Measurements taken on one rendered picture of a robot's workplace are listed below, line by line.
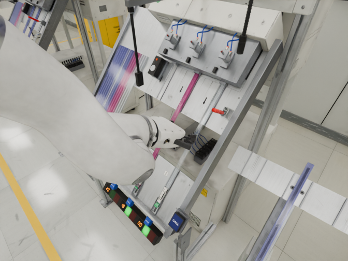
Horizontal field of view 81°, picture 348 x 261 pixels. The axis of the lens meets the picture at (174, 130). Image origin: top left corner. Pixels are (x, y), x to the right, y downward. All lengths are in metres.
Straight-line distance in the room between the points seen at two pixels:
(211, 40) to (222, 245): 1.25
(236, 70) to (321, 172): 1.67
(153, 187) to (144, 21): 0.72
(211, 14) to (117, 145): 0.57
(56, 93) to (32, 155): 2.06
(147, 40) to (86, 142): 0.74
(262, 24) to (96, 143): 0.55
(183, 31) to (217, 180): 0.66
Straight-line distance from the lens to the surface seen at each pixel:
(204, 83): 0.75
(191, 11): 0.81
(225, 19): 0.73
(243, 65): 0.66
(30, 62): 0.25
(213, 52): 0.71
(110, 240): 1.60
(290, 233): 1.75
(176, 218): 0.71
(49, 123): 0.29
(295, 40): 0.76
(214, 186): 1.00
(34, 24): 1.96
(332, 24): 2.23
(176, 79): 0.81
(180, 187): 0.74
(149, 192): 0.82
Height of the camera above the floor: 1.45
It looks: 42 degrees down
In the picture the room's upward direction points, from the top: straight up
